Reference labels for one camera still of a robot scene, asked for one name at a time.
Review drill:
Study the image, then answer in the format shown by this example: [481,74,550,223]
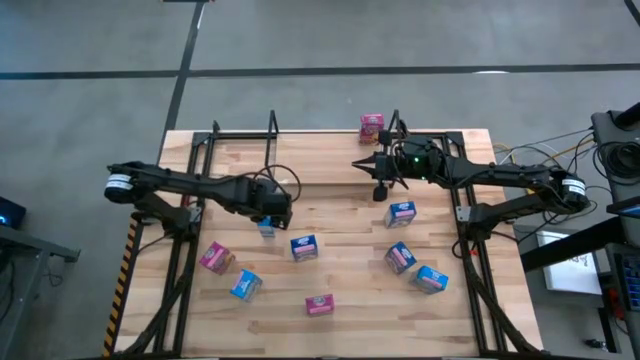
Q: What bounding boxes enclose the red handled tool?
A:
[605,285,627,321]

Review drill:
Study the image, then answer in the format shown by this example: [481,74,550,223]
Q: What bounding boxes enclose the dark blue Frosted Flakes box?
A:
[290,234,320,264]
[384,241,418,277]
[383,200,418,230]

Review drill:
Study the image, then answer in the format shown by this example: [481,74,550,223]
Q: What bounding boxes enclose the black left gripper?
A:
[230,175,294,231]

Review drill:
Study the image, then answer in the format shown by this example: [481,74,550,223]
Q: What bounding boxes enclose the white board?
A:
[536,229,604,296]

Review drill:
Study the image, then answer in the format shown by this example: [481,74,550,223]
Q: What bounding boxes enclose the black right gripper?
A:
[351,138,444,181]

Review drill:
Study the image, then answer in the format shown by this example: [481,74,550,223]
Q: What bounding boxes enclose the grey metal table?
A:
[0,223,82,351]

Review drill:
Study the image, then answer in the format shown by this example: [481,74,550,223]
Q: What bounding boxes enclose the yellow cable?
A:
[492,138,597,161]

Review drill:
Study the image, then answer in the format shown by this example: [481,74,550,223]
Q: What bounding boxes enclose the grey equipment cart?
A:
[590,102,640,204]

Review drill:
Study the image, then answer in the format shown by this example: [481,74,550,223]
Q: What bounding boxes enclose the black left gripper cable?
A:
[249,163,303,204]

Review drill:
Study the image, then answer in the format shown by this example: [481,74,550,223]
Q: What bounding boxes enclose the black keyboard blue keys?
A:
[613,252,640,312]

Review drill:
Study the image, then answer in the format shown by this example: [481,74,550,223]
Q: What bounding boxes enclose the magenta Raisin Bran box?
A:
[358,113,386,147]
[305,293,336,318]
[198,241,237,276]

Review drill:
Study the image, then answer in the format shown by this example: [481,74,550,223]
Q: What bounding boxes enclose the black metal beam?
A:
[519,215,640,274]

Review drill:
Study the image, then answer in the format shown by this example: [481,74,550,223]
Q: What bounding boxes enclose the yellow black hazard tape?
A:
[101,212,141,358]

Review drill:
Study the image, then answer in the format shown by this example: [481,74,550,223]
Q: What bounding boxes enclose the light blue Rice Krispies box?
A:
[257,215,277,239]
[229,268,264,303]
[410,265,450,295]

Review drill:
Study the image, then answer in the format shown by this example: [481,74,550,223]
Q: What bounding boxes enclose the coiled black cable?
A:
[593,140,640,182]

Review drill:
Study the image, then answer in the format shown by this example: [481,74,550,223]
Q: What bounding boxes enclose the black monitor blue light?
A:
[0,195,28,230]

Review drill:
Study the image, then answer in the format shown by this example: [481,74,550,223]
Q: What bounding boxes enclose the black wire shelf rack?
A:
[263,108,405,193]

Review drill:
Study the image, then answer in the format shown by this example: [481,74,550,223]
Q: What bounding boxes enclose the black aluminium table frame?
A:
[113,118,545,359]

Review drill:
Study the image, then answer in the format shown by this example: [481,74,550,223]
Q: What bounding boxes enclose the dark screen blue glow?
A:
[606,195,640,220]

